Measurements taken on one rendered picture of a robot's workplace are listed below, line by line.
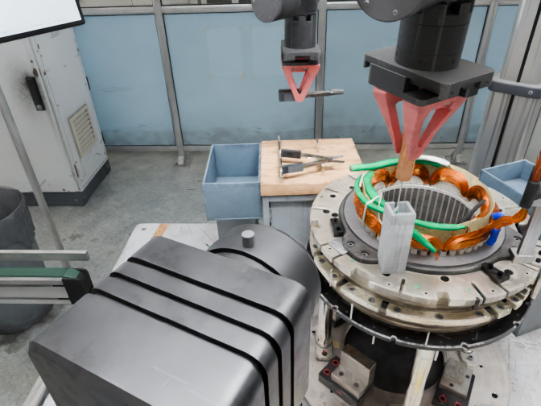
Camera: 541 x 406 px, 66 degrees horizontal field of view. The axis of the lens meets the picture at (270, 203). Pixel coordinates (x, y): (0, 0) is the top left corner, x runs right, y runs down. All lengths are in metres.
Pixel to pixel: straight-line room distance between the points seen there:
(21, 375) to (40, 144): 1.33
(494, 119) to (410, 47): 0.66
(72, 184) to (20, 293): 1.67
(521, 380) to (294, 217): 0.49
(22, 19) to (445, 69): 1.12
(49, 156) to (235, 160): 1.98
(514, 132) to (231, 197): 0.62
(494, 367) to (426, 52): 0.62
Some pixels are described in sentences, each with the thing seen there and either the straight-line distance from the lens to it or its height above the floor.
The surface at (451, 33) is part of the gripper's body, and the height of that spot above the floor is 1.38.
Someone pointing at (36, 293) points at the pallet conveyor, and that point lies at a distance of 1.22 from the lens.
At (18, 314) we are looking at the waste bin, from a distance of 2.14.
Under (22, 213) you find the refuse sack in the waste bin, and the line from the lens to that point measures 1.95.
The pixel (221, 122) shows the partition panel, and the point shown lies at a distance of 3.02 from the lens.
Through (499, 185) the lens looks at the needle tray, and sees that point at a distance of 0.86.
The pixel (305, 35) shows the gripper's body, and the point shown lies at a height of 1.30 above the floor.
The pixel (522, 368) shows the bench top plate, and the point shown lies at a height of 0.78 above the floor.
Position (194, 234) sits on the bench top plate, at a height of 0.78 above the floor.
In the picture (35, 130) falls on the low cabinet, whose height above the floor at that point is 0.52.
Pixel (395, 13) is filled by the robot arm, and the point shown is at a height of 1.41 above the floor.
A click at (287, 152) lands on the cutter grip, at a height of 1.09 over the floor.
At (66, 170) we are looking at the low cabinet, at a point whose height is 0.27.
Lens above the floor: 1.46
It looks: 33 degrees down
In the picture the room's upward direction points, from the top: 2 degrees counter-clockwise
